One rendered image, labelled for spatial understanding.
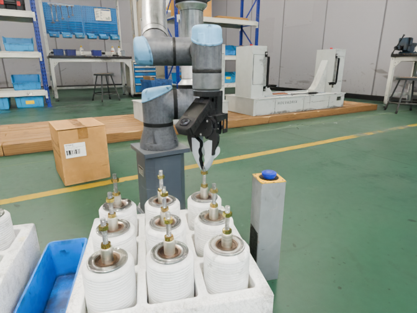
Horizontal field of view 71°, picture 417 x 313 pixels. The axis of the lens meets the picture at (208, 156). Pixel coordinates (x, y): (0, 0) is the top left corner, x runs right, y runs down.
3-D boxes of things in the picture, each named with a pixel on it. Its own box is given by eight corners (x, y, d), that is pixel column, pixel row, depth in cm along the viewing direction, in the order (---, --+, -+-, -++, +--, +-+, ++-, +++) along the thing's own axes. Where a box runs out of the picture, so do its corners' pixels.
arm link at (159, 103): (143, 118, 119) (141, 84, 115) (176, 118, 121) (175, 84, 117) (141, 124, 108) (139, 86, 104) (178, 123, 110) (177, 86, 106)
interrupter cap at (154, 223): (146, 219, 72) (146, 217, 71) (176, 213, 74) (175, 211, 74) (152, 235, 65) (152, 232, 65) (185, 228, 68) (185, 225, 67)
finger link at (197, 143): (211, 164, 85) (213, 133, 82) (200, 171, 80) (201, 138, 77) (202, 163, 86) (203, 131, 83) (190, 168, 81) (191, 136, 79)
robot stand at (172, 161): (135, 209, 130) (130, 143, 121) (174, 200, 138) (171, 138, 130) (149, 228, 114) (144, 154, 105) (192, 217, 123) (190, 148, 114)
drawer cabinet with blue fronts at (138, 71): (127, 94, 626) (125, 60, 606) (148, 94, 649) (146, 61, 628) (135, 97, 578) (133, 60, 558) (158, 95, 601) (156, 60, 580)
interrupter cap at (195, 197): (221, 195, 85) (221, 192, 85) (211, 205, 78) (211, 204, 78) (197, 190, 88) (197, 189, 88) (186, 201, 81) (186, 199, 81)
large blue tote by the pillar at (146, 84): (141, 100, 531) (139, 79, 520) (161, 99, 553) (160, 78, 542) (152, 102, 492) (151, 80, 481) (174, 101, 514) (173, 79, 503)
